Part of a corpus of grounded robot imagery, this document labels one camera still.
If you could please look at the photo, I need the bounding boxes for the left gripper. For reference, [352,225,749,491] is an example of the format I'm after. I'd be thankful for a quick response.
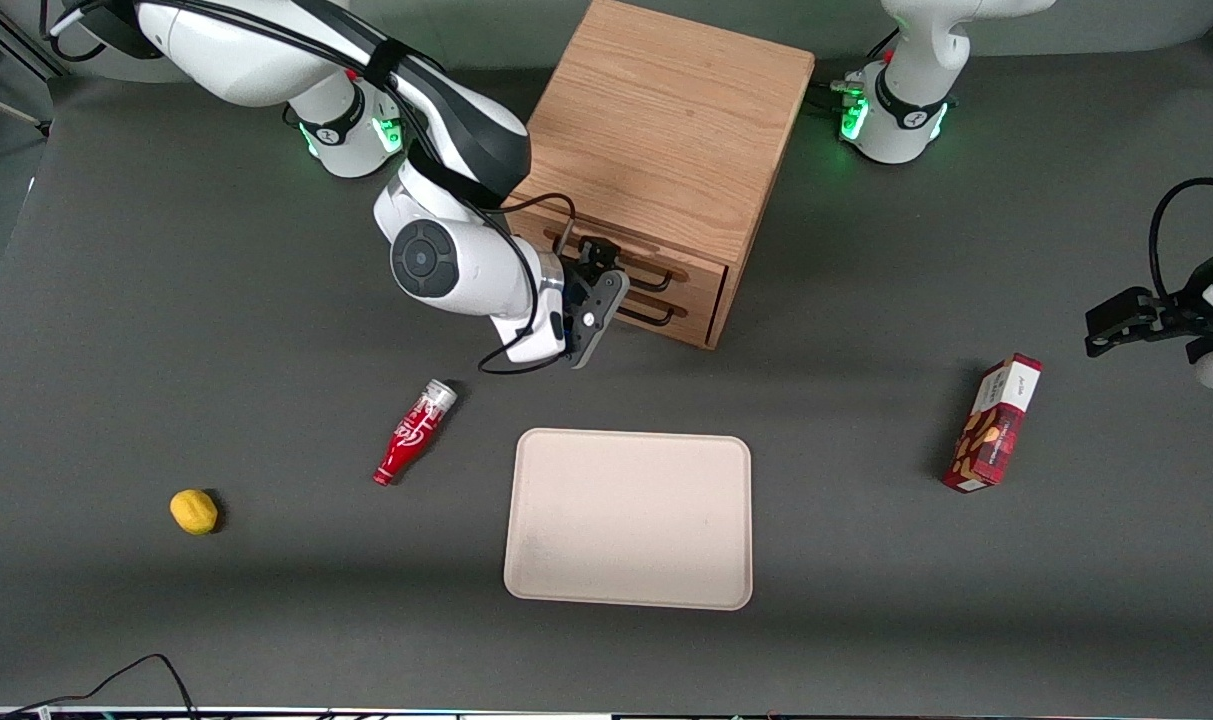
[1084,240,1213,359]

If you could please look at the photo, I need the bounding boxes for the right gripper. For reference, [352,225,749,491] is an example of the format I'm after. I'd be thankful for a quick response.
[490,238,625,365]

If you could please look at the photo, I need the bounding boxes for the wooden drawer with black handle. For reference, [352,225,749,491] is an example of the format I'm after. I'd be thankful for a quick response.
[511,198,732,307]
[606,268,725,347]

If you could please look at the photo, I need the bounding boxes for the wooden drawer cabinet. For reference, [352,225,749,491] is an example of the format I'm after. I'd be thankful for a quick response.
[501,0,817,351]

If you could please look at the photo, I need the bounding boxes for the red cookie box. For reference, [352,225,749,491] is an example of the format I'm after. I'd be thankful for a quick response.
[942,353,1045,494]

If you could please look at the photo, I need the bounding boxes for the red bottle with silver cap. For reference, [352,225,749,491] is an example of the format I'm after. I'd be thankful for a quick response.
[371,379,459,488]

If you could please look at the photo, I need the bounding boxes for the beige plastic tray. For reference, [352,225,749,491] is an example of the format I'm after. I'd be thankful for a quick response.
[503,428,754,612]

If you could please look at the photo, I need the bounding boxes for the yellow lemon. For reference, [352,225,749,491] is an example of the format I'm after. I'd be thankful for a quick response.
[169,488,220,537]

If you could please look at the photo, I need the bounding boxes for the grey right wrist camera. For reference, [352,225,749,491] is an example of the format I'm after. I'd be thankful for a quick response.
[564,270,631,370]

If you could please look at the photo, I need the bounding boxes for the black cable along right arm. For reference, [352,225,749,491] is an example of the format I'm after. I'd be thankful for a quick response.
[41,0,579,377]

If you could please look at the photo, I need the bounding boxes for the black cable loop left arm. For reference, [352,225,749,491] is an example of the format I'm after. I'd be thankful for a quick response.
[1148,177,1213,301]

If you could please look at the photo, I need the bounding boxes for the black cables at left base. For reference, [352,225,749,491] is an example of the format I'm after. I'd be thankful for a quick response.
[811,28,903,113]

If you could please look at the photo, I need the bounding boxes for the black floor cable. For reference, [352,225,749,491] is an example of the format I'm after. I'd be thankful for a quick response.
[0,630,203,720]

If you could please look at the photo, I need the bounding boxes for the grey metal frame strut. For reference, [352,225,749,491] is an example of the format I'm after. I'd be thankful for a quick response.
[0,85,53,133]

